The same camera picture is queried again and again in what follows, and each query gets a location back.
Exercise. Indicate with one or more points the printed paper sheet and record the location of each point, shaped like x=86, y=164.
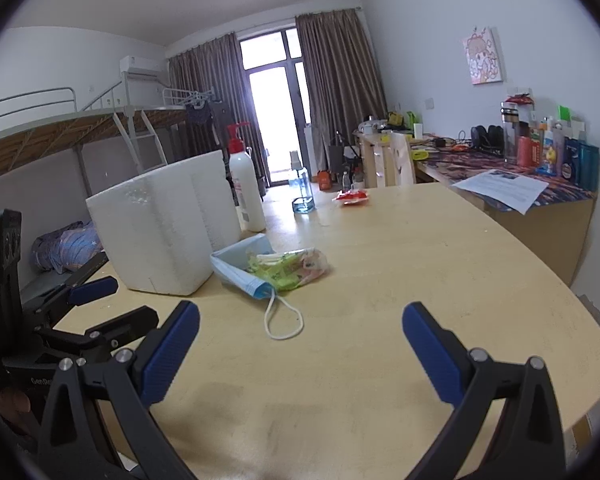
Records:
x=502, y=190

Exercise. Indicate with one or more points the red snack packet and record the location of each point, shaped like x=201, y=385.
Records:
x=352, y=197

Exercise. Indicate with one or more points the white air conditioner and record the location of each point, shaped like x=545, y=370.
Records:
x=140, y=65

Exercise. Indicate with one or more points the blue face mask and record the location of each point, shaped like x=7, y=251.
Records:
x=235, y=272

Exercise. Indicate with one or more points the black headphones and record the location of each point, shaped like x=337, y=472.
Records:
x=487, y=137

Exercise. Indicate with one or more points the hanging dark clothes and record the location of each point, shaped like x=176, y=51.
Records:
x=199, y=115

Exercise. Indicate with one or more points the clear blue spray bottle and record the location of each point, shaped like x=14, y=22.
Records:
x=302, y=190

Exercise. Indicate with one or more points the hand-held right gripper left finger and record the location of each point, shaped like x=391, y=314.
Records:
x=172, y=355

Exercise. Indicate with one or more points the blue bedding pile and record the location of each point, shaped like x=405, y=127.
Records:
x=65, y=247

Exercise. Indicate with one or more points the white lotion pump bottle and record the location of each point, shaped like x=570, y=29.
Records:
x=247, y=190

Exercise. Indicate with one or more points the glass balcony door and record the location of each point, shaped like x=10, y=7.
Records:
x=275, y=110

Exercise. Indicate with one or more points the clear plastic bag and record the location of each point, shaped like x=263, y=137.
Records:
x=300, y=267

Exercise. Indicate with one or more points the green bottle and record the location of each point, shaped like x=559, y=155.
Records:
x=410, y=120

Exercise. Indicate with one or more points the wooden desk with drawers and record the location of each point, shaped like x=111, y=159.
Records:
x=370, y=155

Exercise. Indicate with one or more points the row of toiletry bottles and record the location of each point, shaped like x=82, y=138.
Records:
x=550, y=150

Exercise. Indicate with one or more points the printed desk mat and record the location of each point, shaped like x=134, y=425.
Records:
x=480, y=162

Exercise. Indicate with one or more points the person's left hand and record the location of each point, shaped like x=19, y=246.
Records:
x=12, y=410

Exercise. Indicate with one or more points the cartoon wall poster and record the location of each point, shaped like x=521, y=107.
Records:
x=484, y=56

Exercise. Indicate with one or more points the wooden chair with smiley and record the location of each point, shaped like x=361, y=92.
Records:
x=400, y=160

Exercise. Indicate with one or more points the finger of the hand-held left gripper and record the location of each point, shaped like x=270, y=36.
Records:
x=92, y=290
x=130, y=322

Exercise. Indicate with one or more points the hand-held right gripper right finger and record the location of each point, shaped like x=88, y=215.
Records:
x=430, y=355

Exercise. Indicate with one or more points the grey metal bunk bed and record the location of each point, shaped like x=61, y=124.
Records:
x=40, y=135
x=180, y=105

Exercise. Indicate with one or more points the brown curtain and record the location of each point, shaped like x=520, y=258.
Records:
x=340, y=70
x=200, y=75

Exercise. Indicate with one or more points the orange bag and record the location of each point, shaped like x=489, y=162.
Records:
x=325, y=180

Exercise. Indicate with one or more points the grey bed ladder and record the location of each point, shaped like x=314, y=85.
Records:
x=140, y=135

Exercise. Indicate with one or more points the white foam box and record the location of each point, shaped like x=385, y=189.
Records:
x=165, y=225

